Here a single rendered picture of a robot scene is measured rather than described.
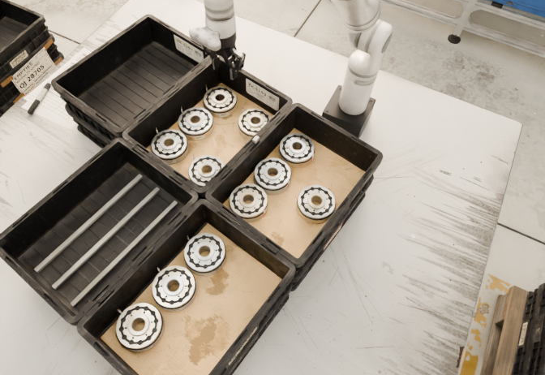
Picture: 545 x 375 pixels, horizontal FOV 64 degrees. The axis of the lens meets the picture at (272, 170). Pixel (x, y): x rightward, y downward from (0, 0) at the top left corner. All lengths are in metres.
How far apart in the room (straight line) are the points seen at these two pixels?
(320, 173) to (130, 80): 0.69
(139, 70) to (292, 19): 1.64
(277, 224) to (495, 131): 0.88
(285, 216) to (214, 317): 0.32
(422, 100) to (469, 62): 1.34
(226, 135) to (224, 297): 0.48
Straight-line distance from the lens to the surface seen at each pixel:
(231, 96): 1.39
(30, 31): 2.23
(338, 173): 1.27
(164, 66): 1.54
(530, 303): 2.07
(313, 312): 1.24
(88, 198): 1.30
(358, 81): 1.33
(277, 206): 1.20
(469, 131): 1.67
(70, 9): 3.28
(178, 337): 1.10
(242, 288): 1.12
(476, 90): 2.87
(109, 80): 1.54
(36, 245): 1.29
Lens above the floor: 1.90
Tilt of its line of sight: 58 degrees down
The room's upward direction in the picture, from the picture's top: 3 degrees clockwise
